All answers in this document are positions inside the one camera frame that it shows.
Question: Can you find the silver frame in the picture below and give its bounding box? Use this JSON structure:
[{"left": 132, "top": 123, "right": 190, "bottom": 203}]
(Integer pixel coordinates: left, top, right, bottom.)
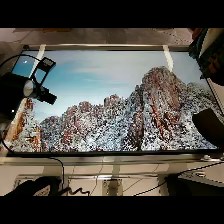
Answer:
[{"left": 0, "top": 43, "right": 224, "bottom": 197}]

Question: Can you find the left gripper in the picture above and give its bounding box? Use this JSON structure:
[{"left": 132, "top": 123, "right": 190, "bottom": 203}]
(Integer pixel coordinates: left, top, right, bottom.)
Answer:
[{"left": 33, "top": 85, "right": 58, "bottom": 106}]

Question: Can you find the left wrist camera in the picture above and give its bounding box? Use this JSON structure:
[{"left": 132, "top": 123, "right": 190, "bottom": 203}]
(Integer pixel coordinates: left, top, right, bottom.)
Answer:
[{"left": 30, "top": 56, "right": 57, "bottom": 86}]

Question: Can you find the black cable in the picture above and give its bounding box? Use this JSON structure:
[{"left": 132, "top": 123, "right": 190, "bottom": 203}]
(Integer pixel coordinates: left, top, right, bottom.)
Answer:
[
  {"left": 0, "top": 130, "right": 92, "bottom": 197},
  {"left": 0, "top": 53, "right": 43, "bottom": 70}
]

